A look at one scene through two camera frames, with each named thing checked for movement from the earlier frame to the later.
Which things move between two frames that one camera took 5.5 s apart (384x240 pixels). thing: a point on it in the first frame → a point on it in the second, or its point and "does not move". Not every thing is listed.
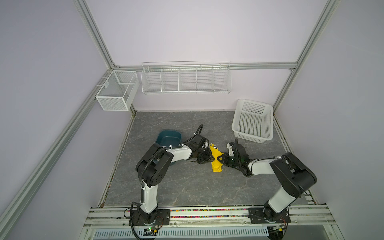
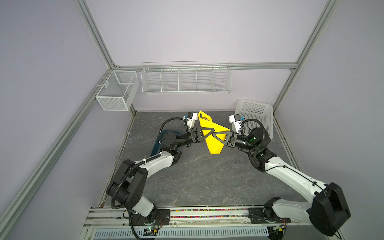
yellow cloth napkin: [216, 165] → [214, 145]
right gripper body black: [229, 160] → [232, 142]
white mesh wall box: [118, 90] does not move
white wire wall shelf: [186, 77] does not move
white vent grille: [240, 232] does not move
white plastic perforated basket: [253, 121] does not move
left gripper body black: [203, 156] → [194, 135]
